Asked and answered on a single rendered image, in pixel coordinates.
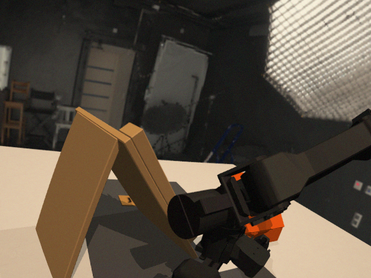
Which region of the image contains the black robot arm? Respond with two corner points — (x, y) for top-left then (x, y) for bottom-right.
(167, 108), (371, 278)

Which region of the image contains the orange letter tile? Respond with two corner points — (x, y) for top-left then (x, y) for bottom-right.
(118, 195), (136, 206)

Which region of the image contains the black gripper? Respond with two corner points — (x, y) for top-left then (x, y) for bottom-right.
(172, 226), (245, 278)

